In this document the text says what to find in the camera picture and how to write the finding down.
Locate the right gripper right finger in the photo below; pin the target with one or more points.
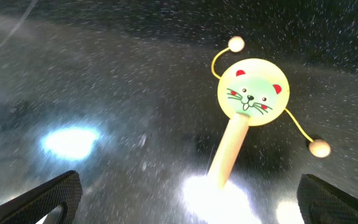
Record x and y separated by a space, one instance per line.
331 202

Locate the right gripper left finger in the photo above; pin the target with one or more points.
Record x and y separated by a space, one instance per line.
42 199

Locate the yellow cat rattle drum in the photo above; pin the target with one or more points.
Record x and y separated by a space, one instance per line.
253 93

